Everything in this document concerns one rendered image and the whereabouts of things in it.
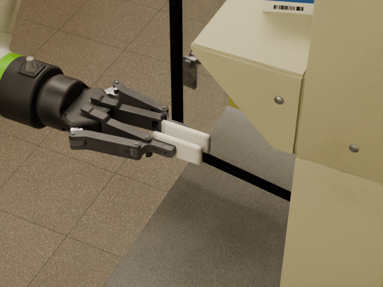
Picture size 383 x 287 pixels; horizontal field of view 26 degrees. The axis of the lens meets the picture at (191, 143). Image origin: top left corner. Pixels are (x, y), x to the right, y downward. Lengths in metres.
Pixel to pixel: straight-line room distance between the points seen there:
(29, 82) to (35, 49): 2.21
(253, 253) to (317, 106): 0.60
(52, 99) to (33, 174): 1.70
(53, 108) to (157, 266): 0.33
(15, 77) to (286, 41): 0.48
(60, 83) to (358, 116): 0.50
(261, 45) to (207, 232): 0.63
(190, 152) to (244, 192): 0.37
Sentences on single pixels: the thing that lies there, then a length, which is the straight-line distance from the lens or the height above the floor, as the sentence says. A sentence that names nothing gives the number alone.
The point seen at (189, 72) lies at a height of 1.19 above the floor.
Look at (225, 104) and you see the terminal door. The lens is 1.29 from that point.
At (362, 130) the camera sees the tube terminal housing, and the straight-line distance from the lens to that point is 0.77.
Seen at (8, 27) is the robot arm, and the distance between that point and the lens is 1.21.
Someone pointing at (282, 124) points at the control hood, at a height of 1.45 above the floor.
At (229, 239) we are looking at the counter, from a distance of 1.36.
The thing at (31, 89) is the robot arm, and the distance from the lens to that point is 1.14.
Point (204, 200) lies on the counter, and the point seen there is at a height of 0.94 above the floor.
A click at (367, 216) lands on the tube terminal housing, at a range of 0.84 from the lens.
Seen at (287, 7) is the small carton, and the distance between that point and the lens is 0.83.
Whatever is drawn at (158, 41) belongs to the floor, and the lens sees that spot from 3.33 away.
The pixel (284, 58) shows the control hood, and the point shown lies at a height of 1.51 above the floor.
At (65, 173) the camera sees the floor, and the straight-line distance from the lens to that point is 2.80.
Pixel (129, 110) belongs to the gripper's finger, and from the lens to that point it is 1.12.
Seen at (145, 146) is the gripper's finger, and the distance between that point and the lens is 1.08.
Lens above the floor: 1.98
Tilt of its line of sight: 43 degrees down
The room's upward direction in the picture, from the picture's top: straight up
